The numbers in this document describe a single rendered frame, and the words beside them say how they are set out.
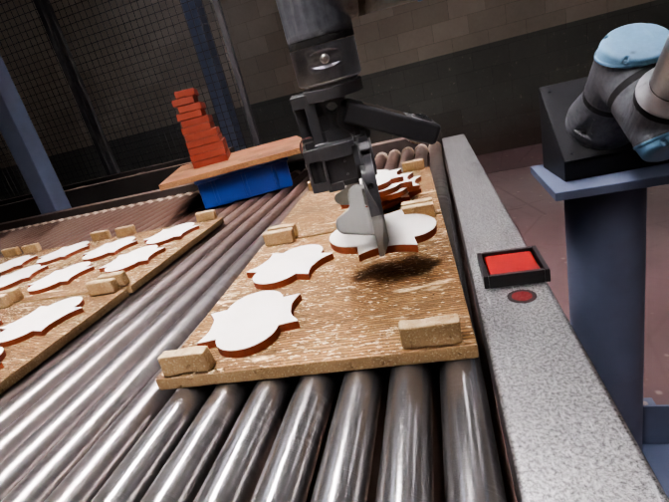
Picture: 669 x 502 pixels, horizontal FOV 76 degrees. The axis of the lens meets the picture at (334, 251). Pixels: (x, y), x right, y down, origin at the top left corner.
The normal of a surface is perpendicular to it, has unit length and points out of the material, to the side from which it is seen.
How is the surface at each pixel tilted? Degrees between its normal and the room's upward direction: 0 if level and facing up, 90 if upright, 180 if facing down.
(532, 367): 0
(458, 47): 90
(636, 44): 36
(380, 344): 0
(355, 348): 0
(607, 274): 90
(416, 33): 90
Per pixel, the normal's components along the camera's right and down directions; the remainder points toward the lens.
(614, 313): -0.28, 0.40
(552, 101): -0.26, -0.40
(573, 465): -0.23, -0.91
